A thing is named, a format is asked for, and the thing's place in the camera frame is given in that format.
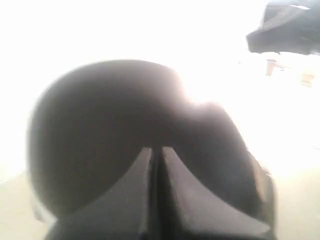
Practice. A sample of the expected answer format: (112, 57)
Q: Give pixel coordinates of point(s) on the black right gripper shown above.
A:
(291, 26)

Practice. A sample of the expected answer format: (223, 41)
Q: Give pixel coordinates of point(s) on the metal cup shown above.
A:
(270, 65)

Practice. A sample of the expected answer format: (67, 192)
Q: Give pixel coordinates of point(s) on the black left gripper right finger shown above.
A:
(190, 211)

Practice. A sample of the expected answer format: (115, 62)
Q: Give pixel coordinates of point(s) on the black helmet with tinted visor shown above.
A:
(91, 124)

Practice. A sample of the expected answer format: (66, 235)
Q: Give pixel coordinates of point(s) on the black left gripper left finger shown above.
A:
(121, 213)

